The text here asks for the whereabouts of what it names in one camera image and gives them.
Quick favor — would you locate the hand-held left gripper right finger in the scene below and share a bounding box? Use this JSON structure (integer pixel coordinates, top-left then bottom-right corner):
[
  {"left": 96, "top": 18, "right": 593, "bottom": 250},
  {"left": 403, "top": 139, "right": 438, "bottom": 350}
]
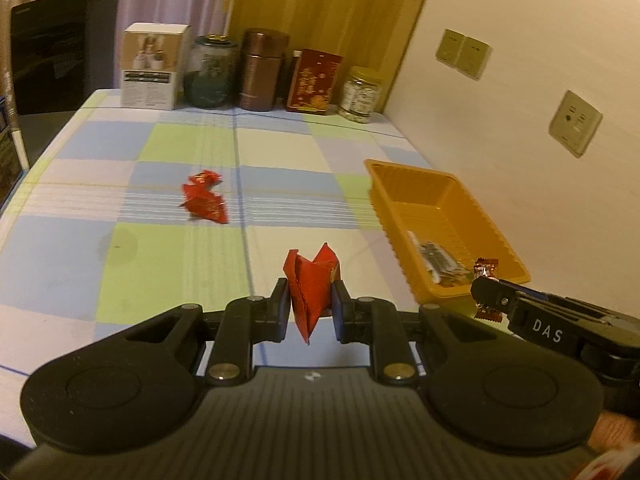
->
[{"left": 331, "top": 280, "right": 501, "bottom": 386}]

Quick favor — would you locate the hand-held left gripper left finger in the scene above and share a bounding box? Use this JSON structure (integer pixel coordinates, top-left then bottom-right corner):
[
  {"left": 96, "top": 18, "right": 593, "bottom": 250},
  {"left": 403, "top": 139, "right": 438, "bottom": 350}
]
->
[{"left": 122, "top": 277, "right": 292, "bottom": 387}]

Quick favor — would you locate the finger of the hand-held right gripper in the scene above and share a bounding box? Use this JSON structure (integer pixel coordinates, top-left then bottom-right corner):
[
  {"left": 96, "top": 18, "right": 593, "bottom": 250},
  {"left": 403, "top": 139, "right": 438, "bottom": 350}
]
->
[{"left": 470, "top": 276, "right": 521, "bottom": 321}]

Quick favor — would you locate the red and brown snack packet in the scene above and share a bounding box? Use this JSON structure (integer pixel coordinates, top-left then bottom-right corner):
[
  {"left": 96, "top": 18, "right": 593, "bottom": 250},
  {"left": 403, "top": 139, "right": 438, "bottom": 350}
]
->
[{"left": 472, "top": 257, "right": 502, "bottom": 321}]

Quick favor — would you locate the large red snack packet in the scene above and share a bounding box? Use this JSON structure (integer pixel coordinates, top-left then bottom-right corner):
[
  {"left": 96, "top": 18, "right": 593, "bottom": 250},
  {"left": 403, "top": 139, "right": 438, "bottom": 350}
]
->
[
  {"left": 179, "top": 182, "right": 230, "bottom": 225},
  {"left": 282, "top": 242, "right": 343, "bottom": 346}
]

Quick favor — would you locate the black and green snack packet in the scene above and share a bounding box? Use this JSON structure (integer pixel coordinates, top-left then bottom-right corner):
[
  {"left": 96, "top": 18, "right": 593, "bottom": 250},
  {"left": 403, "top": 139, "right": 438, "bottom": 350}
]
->
[{"left": 420, "top": 241, "right": 473, "bottom": 283}]

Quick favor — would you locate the clear dark-filled snack packet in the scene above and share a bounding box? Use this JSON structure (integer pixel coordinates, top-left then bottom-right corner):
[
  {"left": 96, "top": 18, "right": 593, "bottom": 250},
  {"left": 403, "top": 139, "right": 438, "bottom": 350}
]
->
[{"left": 406, "top": 230, "right": 461, "bottom": 288}]

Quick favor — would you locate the yellow plastic tray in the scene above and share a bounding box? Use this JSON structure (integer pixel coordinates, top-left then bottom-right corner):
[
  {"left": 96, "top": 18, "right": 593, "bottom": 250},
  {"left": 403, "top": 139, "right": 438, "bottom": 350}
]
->
[{"left": 364, "top": 159, "right": 532, "bottom": 305}]

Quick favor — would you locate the checked tablecloth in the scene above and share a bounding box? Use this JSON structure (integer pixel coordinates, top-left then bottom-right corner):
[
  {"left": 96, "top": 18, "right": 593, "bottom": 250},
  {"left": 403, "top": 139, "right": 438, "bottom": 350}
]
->
[{"left": 0, "top": 87, "right": 436, "bottom": 411}]

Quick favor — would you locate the small red wrapped candy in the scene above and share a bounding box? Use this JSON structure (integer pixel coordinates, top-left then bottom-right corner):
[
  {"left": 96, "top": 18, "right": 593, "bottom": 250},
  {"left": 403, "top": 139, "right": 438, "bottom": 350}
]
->
[{"left": 187, "top": 170, "right": 223, "bottom": 189}]

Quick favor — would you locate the clear plastic jar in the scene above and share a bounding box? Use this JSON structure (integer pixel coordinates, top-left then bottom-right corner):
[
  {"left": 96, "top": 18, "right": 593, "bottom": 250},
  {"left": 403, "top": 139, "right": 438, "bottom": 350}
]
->
[{"left": 337, "top": 66, "right": 386, "bottom": 125}]

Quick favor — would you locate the red and gold tin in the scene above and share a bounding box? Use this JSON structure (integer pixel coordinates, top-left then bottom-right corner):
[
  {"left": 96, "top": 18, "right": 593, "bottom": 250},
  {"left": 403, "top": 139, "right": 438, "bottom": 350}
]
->
[{"left": 286, "top": 49, "right": 344, "bottom": 117}]

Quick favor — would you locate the brown metal canister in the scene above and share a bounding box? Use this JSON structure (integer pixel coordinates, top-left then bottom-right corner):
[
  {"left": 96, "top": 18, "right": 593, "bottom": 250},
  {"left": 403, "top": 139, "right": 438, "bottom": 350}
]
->
[{"left": 238, "top": 28, "right": 292, "bottom": 112}]

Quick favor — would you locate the green glass jar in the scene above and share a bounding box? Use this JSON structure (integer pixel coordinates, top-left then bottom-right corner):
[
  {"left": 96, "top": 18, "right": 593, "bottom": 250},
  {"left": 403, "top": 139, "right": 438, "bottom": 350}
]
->
[{"left": 182, "top": 34, "right": 240, "bottom": 109}]

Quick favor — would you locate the white cardboard box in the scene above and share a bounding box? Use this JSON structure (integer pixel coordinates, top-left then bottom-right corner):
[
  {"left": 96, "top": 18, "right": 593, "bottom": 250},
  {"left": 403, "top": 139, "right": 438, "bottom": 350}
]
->
[{"left": 121, "top": 23, "right": 192, "bottom": 111}]

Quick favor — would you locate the wooden panel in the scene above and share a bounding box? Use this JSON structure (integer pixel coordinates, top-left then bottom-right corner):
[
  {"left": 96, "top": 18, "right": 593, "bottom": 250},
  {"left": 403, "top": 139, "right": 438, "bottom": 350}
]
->
[{"left": 227, "top": 0, "right": 441, "bottom": 116}]

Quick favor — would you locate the black chair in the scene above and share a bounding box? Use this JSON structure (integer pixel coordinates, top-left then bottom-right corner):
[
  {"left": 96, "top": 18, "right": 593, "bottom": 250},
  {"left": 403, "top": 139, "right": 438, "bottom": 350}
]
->
[{"left": 10, "top": 0, "right": 121, "bottom": 168}]

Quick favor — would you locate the beige wall socket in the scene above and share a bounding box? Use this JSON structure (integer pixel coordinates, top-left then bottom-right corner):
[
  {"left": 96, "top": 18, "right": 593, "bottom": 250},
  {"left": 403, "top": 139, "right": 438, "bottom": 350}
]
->
[{"left": 548, "top": 90, "right": 603, "bottom": 158}]

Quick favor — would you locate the beige wall switch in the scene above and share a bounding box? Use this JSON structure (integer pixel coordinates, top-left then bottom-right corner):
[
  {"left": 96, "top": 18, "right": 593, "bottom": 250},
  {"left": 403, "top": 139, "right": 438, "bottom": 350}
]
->
[
  {"left": 436, "top": 28, "right": 466, "bottom": 67},
  {"left": 457, "top": 36, "right": 493, "bottom": 81}
]

